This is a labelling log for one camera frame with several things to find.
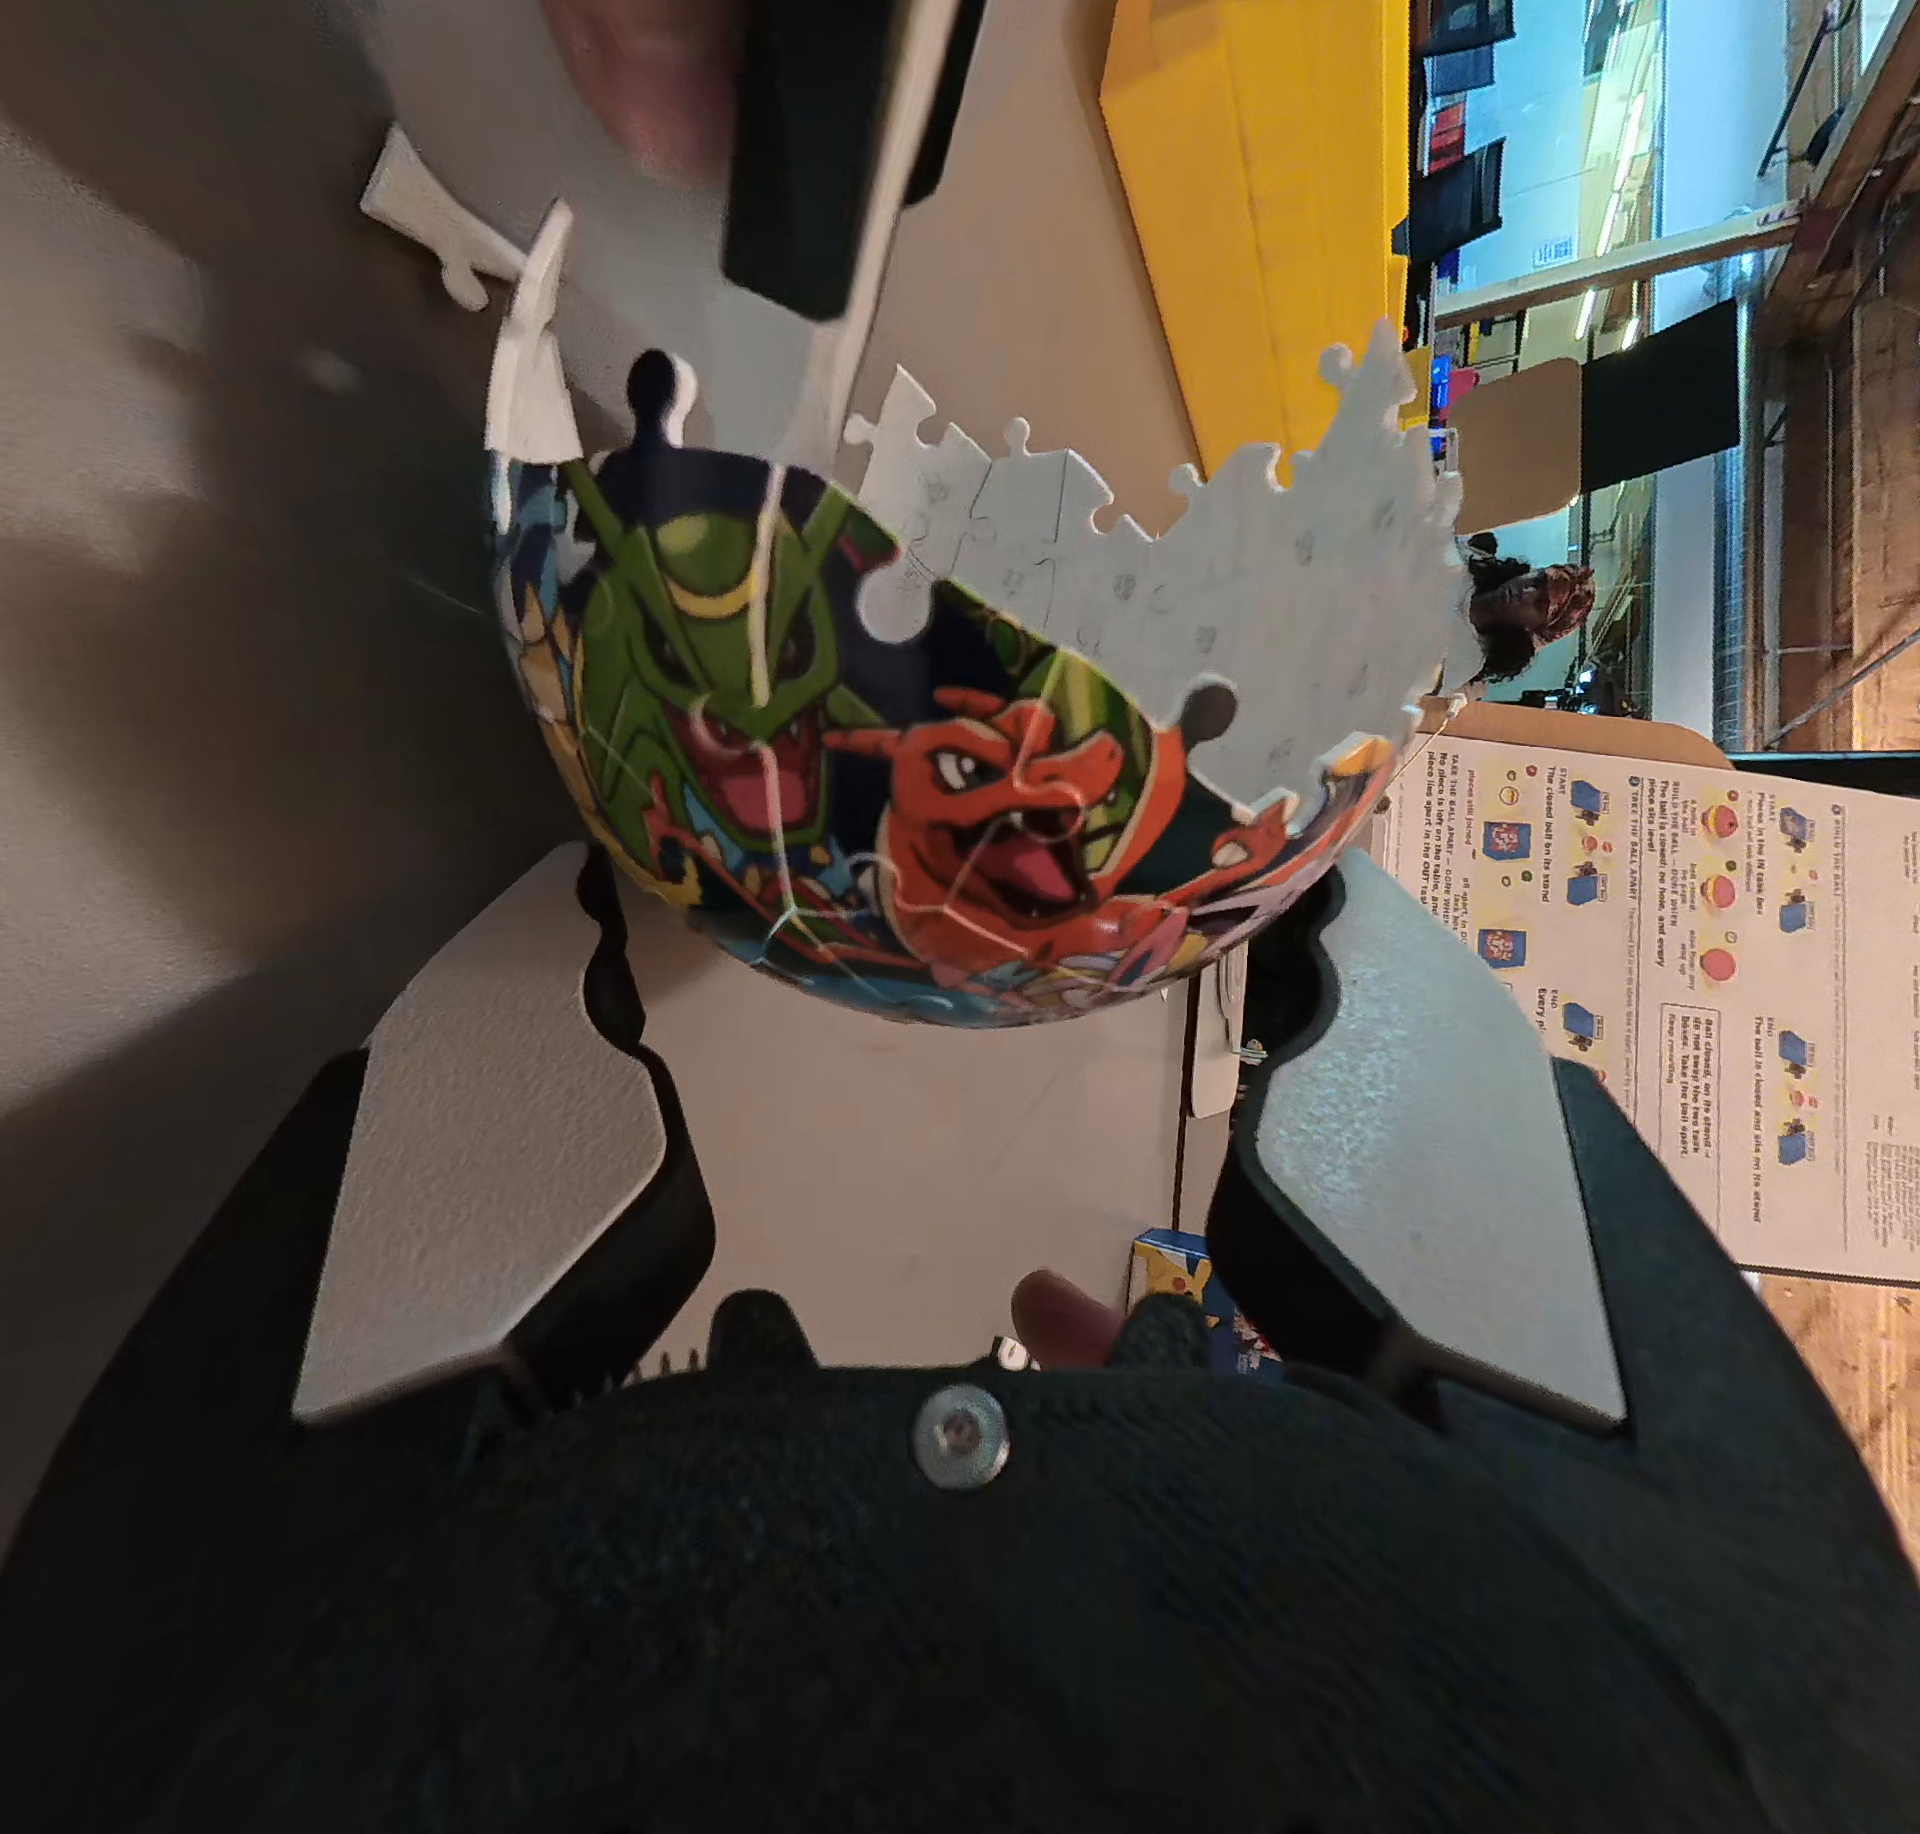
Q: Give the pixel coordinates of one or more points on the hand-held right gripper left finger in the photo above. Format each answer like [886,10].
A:
[480,1191]

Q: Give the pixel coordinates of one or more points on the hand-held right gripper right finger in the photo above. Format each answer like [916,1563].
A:
[1424,1191]

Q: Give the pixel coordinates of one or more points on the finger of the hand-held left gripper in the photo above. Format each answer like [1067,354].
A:
[899,140]
[960,33]

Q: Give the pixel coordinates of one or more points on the single puzzle piece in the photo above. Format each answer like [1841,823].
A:
[441,209]

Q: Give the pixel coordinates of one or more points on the colourful puzzle ball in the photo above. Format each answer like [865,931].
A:
[960,786]

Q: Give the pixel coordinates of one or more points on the blue puzzle box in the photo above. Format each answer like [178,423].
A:
[1188,1281]

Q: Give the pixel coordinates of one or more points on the person's left hand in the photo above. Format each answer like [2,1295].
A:
[646,21]

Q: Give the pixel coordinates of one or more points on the person's right hand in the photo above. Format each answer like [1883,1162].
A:
[1060,1315]

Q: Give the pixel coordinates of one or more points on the yellow plastic bin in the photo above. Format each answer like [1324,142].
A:
[1273,214]

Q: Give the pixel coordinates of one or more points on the clipboard with paper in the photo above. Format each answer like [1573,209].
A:
[1726,964]

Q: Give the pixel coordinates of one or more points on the dark storage rack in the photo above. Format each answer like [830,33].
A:
[1462,96]

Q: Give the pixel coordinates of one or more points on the tan rounded panel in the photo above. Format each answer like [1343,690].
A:
[1515,423]

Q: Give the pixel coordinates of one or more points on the black panel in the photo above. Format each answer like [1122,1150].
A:
[1658,393]

